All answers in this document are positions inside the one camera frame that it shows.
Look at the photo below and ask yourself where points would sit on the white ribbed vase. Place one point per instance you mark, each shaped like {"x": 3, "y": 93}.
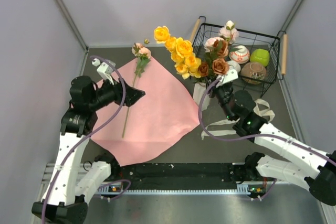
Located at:
{"x": 199, "y": 89}

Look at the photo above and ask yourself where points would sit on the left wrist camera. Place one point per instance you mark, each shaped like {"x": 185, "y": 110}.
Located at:
{"x": 104, "y": 70}

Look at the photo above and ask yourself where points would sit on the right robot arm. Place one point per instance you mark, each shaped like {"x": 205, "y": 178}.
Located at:
{"x": 303, "y": 165}

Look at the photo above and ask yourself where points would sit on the black wire basket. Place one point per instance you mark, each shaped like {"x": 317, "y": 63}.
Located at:
{"x": 252, "y": 41}

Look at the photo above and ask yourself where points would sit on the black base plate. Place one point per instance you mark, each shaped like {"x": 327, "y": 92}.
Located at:
{"x": 183, "y": 175}

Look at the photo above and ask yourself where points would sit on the white red patterned bowl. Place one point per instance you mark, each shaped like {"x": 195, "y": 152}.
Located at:
{"x": 240, "y": 54}

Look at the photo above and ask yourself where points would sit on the yellow flower stem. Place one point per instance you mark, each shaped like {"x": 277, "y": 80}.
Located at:
{"x": 182, "y": 53}

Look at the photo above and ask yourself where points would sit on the cream ribbon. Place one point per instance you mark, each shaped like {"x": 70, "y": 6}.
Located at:
{"x": 262, "y": 109}

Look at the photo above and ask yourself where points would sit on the peach pink flower stem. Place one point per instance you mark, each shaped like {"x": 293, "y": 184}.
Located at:
{"x": 143, "y": 56}

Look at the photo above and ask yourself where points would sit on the white cable duct rail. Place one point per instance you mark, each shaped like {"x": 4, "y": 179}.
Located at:
{"x": 240, "y": 189}

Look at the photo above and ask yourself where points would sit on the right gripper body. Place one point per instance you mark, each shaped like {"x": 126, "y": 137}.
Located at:
{"x": 223, "y": 94}

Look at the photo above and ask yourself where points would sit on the green plastic bowl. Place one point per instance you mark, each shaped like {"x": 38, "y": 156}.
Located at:
{"x": 261, "y": 56}

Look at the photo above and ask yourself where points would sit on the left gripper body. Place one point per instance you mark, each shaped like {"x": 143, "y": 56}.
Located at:
{"x": 110, "y": 93}

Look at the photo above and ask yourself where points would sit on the pink wrapping paper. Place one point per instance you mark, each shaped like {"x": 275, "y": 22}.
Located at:
{"x": 155, "y": 123}

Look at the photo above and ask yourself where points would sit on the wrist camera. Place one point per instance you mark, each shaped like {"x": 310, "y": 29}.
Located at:
{"x": 226, "y": 78}
{"x": 104, "y": 70}

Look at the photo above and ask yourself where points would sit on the brown flower stem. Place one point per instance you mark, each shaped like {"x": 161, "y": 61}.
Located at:
{"x": 213, "y": 63}

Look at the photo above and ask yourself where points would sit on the brown ceramic bowl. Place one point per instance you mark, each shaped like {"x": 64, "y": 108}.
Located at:
{"x": 253, "y": 73}

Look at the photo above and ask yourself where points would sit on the small white bowl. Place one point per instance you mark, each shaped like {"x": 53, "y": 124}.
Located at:
{"x": 233, "y": 65}

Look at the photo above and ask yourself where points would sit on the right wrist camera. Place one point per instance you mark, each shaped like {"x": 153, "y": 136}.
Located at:
{"x": 226, "y": 78}

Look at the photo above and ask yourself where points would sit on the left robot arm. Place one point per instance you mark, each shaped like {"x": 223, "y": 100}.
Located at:
{"x": 66, "y": 199}

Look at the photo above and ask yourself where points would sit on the light pink flower stem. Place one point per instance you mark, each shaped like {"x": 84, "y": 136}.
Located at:
{"x": 229, "y": 33}

